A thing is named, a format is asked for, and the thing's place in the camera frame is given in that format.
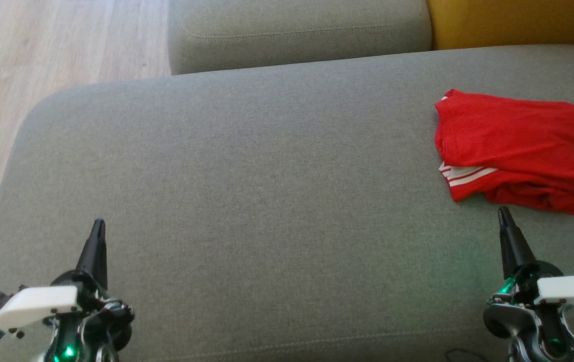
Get narrow grey sofa seat cushion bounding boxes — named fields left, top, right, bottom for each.
left=167, top=0, right=433, bottom=76

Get wide grey sofa seat cushion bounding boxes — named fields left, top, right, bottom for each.
left=0, top=44, right=574, bottom=362

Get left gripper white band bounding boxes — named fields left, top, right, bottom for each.
left=0, top=218, right=135, bottom=352

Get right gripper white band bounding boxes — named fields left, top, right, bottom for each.
left=487, top=206, right=574, bottom=308

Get yellow sofa back cushion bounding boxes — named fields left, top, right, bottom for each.
left=427, top=0, right=574, bottom=51

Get red shorts with white trim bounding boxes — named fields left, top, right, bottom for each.
left=434, top=88, right=574, bottom=171

